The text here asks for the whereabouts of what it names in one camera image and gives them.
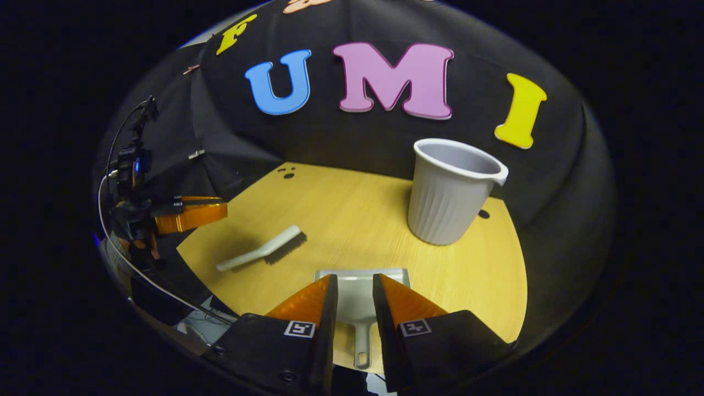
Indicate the small silver clip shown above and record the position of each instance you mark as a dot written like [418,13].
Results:
[196,154]

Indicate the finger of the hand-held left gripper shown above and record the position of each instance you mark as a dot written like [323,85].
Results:
[201,198]
[192,217]

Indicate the black backdrop cloth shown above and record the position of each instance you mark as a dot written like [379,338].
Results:
[352,137]

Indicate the wooden desktop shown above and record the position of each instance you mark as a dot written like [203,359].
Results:
[352,220]

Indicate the small white broom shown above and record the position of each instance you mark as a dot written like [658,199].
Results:
[258,250]

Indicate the small copper clip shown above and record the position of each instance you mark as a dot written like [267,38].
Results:
[191,69]

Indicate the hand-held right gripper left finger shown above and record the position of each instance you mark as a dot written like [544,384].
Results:
[327,330]

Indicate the white plastic dustpan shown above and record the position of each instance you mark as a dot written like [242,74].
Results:
[355,302]

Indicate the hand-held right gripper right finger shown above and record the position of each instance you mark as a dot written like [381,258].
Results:
[385,330]

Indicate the white ribbed garbage bin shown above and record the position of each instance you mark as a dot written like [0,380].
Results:
[445,203]

